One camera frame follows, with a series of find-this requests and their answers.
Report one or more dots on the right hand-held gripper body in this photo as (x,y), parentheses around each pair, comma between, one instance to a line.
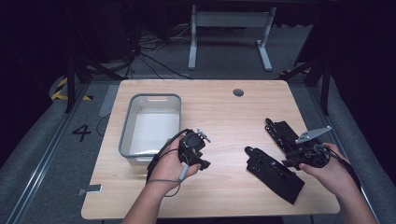
(311,155)

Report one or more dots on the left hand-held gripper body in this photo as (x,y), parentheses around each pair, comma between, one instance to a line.
(192,144)

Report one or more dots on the black cloth bag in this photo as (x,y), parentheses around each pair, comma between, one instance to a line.
(274,175)

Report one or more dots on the black glove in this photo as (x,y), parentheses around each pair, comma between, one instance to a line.
(283,133)

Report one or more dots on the person's right hand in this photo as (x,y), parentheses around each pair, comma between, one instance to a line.
(334,175)

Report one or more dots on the person's left hand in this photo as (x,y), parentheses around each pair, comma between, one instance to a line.
(168,168)

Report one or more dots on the grey plastic bin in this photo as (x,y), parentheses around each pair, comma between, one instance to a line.
(152,130)

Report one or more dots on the black metal stand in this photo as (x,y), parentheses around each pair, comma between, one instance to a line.
(325,87)
(71,84)

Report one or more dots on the grey floor tape patch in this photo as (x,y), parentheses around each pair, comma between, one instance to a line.
(108,101)

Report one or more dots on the yellow black hazard tape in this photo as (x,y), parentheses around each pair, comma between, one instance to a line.
(60,88)

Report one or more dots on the white metal table frame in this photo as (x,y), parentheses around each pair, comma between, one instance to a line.
(193,46)

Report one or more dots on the small metal floor bracket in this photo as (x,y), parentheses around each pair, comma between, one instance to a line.
(91,188)

